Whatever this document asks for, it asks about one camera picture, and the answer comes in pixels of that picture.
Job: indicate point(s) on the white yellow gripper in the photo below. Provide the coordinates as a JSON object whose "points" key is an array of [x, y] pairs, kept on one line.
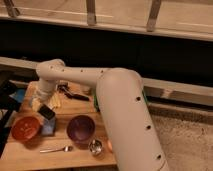
{"points": [[41, 98]]}

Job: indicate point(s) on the black eraser block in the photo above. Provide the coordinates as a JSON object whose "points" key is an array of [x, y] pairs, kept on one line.
{"points": [[46, 112]]}

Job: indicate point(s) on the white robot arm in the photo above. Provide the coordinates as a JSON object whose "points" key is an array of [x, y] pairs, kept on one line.
{"points": [[119, 92]]}

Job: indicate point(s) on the red bowl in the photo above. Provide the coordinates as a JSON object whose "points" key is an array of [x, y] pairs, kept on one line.
{"points": [[25, 129]]}

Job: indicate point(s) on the purple bowl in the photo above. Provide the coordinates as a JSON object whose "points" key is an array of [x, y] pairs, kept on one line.
{"points": [[81, 129]]}

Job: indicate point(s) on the yellow banana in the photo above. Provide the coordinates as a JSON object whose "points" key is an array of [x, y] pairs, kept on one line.
{"points": [[54, 101]]}

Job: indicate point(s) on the blue object at table edge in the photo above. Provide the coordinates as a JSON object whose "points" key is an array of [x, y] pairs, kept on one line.
{"points": [[19, 95]]}

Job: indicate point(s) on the blue sponge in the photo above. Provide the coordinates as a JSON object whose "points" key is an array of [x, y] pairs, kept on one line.
{"points": [[48, 127]]}

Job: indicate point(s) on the white cup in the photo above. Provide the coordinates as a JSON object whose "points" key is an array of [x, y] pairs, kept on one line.
{"points": [[86, 90]]}

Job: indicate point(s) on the green plastic tray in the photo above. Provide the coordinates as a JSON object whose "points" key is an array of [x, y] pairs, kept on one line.
{"points": [[96, 102]]}

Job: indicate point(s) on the metal spoon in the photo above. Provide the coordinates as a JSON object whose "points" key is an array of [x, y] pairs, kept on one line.
{"points": [[64, 149]]}

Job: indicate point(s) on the small metal cup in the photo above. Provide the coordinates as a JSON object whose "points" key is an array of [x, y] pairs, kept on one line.
{"points": [[95, 147]]}

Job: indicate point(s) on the orange fruit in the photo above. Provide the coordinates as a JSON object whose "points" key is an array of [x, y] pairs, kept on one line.
{"points": [[109, 145]]}

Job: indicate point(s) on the black handled tool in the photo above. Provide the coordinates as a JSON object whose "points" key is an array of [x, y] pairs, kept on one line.
{"points": [[63, 87]]}

